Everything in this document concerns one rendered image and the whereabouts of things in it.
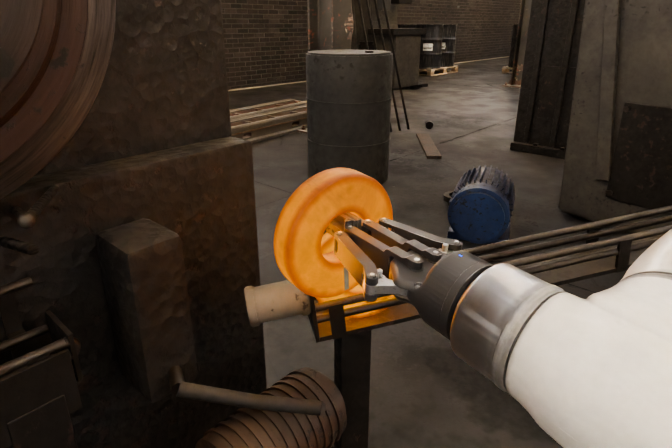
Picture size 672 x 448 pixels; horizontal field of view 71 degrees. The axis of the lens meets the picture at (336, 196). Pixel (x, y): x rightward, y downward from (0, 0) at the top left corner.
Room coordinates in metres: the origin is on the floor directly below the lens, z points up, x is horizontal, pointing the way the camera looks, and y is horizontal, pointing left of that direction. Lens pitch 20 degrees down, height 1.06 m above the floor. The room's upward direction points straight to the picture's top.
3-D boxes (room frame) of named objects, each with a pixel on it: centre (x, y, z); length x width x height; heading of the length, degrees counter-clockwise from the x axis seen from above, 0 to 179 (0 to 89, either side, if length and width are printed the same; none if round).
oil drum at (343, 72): (3.30, -0.09, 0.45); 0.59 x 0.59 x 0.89
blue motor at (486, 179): (2.35, -0.78, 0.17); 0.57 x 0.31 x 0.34; 158
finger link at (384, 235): (0.45, -0.06, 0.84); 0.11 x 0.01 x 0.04; 35
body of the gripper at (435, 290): (0.39, -0.09, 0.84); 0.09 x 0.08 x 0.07; 37
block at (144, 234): (0.58, 0.27, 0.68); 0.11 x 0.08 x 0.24; 48
